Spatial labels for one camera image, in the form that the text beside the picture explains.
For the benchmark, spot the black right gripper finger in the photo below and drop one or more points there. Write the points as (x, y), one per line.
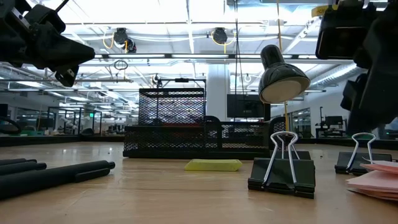
(385, 77)
(353, 93)

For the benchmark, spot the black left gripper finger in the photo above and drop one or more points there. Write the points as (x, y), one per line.
(62, 51)

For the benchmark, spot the black binder clip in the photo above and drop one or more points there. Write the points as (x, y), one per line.
(348, 161)
(280, 177)

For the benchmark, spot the black pen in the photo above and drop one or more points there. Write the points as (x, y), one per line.
(18, 168)
(12, 161)
(46, 177)

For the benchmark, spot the yellow eraser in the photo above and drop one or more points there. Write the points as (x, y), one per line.
(213, 165)

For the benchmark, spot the black mesh desk organizer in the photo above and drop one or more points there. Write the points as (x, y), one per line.
(186, 154)

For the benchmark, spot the background desk with monitor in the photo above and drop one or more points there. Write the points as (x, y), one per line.
(333, 120)

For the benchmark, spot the black desk lamp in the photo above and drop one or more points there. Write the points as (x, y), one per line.
(280, 71)

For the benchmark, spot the black computer monitor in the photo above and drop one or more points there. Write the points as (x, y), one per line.
(245, 105)

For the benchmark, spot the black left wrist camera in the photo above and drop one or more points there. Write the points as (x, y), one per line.
(46, 18)

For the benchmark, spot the black frame workcell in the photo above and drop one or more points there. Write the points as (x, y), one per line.
(65, 107)

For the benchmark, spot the black overhead camera rig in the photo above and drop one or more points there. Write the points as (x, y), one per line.
(182, 80)

